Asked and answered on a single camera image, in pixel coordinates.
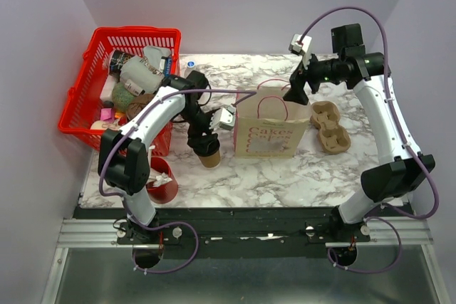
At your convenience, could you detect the black plastic cup lid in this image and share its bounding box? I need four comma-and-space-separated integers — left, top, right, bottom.
193, 136, 220, 157

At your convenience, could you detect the blue book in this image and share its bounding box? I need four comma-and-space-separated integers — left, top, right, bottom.
160, 56, 175, 78

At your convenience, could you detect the brown paper coffee cup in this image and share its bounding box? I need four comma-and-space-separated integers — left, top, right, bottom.
198, 150, 221, 169

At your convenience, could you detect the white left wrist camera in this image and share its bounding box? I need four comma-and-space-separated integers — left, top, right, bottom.
209, 105, 236, 131

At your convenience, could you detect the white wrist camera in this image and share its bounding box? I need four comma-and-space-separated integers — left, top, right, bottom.
209, 105, 236, 131
289, 33, 312, 65

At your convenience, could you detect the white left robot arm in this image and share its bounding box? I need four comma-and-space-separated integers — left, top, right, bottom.
98, 71, 221, 243

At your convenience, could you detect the clear plastic water bottle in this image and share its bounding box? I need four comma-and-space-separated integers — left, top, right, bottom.
184, 61, 197, 78

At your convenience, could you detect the red cylindrical straw holder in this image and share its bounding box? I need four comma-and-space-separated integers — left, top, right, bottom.
146, 157, 179, 204

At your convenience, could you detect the red plastic shopping basket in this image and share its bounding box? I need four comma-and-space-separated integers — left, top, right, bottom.
58, 26, 181, 151

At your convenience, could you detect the pink and beige paper bag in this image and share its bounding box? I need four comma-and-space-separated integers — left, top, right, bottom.
234, 78, 311, 158

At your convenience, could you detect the dark printed can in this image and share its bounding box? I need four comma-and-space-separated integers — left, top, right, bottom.
108, 50, 134, 78

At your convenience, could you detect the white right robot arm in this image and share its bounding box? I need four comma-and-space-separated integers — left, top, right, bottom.
283, 23, 435, 241

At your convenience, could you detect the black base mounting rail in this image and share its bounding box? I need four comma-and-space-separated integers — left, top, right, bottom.
73, 206, 378, 261

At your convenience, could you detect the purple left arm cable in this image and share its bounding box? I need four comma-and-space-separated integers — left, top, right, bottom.
98, 88, 257, 275

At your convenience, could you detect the brown round lidded box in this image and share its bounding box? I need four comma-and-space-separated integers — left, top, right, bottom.
125, 93, 155, 120

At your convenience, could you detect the aluminium frame rail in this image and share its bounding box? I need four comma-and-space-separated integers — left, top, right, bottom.
57, 217, 434, 248

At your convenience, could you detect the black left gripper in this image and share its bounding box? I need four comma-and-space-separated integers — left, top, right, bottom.
179, 104, 219, 154

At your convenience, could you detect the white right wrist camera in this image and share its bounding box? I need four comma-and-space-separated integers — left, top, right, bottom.
289, 33, 312, 65

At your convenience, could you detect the brown cardboard cup carrier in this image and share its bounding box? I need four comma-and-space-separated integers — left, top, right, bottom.
311, 101, 351, 154

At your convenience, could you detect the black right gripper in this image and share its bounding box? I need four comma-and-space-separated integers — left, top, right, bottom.
282, 46, 343, 105

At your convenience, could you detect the grey cloth pouch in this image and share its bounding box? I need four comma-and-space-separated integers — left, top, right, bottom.
120, 46, 172, 96

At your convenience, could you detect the pink small packet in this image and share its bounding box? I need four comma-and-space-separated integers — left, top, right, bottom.
100, 108, 115, 122

